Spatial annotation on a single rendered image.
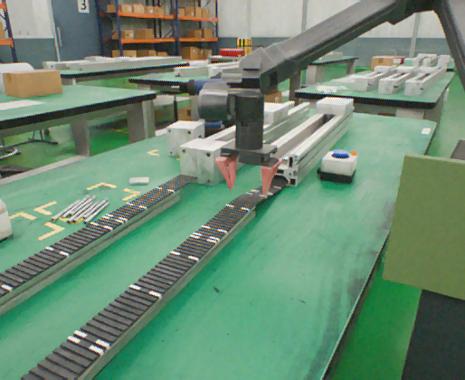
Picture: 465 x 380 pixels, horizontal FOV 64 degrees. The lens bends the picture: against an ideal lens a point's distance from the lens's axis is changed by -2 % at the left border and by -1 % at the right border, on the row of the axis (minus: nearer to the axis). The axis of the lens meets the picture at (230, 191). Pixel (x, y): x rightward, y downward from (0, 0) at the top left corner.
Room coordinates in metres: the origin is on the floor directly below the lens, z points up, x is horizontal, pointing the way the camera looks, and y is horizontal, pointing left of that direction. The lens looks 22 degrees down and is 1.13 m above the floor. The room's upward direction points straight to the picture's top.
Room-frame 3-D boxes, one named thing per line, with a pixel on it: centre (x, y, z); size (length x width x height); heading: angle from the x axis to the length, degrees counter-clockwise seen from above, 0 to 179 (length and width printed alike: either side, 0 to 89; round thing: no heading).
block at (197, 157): (0.96, 0.06, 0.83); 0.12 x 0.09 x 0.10; 64
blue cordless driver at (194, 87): (1.38, 0.11, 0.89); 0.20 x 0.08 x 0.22; 87
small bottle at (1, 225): (0.64, 0.44, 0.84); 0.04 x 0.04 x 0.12
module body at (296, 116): (1.36, -0.13, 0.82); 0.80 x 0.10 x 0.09; 154
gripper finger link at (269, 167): (0.73, -0.06, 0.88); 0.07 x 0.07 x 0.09; 64
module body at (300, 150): (1.28, -0.30, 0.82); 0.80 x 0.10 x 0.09; 154
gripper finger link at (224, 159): (0.76, -0.01, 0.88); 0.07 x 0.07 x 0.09; 64
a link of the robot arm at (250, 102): (0.75, -0.03, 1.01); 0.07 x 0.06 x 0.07; 77
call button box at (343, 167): (0.97, -0.28, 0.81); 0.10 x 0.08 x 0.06; 64
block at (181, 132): (1.20, 0.13, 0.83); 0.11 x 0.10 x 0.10; 73
